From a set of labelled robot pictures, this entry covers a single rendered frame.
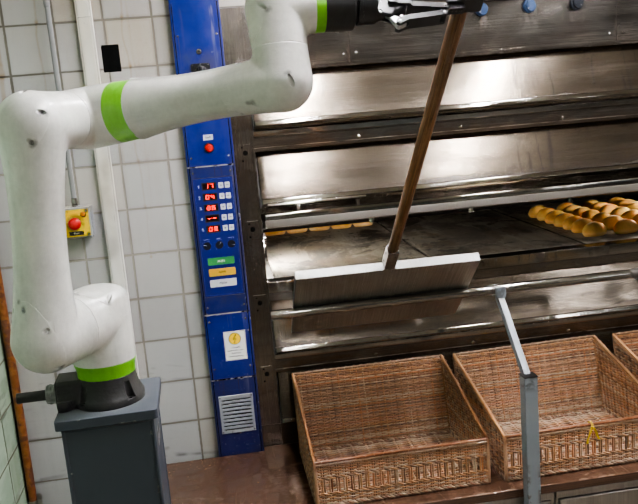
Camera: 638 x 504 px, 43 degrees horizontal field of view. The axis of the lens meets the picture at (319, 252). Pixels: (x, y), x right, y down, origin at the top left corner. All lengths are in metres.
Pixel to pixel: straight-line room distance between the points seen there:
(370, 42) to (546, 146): 0.73
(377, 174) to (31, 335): 1.54
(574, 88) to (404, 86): 0.60
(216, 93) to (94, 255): 1.40
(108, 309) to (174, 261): 1.11
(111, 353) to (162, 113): 0.51
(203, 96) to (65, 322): 0.49
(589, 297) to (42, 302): 2.11
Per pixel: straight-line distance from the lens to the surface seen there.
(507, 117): 2.91
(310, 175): 2.75
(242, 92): 1.45
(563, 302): 3.08
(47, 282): 1.55
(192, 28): 2.70
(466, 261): 2.40
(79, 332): 1.61
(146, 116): 1.55
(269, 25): 1.44
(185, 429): 2.94
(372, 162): 2.79
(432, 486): 2.59
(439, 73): 1.69
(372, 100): 2.77
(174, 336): 2.83
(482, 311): 2.97
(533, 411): 2.47
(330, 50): 2.77
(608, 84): 3.05
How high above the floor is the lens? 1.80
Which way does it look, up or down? 11 degrees down
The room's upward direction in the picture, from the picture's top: 5 degrees counter-clockwise
